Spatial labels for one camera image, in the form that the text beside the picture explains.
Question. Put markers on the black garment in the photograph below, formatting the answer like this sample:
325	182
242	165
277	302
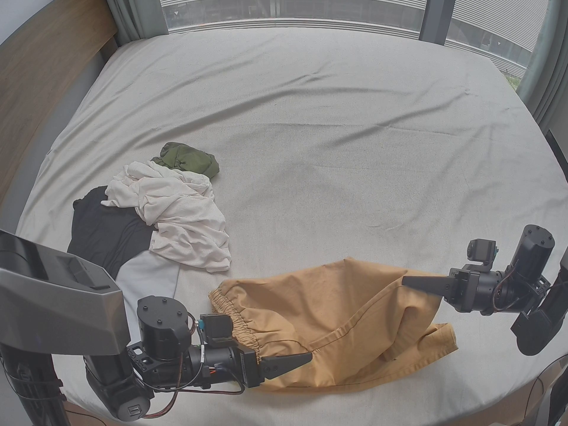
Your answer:
106	233

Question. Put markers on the grey-green curtain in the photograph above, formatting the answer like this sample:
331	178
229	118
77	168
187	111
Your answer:
133	2
550	60

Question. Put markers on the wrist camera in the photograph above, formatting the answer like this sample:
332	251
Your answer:
483	253
217	329

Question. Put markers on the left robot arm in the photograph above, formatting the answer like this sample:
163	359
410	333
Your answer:
66	304

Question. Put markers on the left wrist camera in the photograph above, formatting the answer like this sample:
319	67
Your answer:
217	329

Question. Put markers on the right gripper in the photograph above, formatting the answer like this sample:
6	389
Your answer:
475	291

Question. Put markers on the tan shorts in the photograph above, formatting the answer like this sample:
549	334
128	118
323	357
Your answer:
333	317

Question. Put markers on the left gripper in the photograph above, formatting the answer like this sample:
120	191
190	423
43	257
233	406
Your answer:
222	366

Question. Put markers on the olive green garment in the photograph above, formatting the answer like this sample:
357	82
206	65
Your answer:
191	160

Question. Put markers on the white garment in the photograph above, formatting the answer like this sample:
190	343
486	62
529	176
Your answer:
186	220

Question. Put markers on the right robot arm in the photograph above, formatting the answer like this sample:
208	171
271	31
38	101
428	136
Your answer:
534	246

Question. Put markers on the pale grey garment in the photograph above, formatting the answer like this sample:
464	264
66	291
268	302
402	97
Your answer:
151	277

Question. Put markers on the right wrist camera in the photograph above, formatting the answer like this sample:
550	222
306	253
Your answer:
483	253

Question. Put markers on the bed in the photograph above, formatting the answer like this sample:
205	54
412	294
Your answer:
310	127

